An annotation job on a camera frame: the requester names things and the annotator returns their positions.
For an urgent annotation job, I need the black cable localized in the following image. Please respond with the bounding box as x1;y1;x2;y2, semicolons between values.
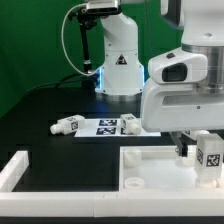
20;72;84;99

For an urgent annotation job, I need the white marker sheet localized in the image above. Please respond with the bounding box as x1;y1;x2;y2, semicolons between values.
74;118;161;137

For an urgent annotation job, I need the white U-shaped fence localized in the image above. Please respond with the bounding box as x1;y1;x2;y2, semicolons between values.
0;151;224;217

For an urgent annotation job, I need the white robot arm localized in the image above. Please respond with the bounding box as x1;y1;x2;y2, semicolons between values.
99;0;224;133

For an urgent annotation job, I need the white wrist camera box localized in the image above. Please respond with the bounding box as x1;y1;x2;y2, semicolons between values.
148;48;208;84

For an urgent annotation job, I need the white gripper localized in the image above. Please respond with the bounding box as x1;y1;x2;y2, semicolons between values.
140;79;224;157

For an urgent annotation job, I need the white cable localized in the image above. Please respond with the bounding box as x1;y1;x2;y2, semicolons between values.
61;3;96;77

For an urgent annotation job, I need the black camera stand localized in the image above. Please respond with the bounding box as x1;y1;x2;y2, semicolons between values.
68;7;116;89

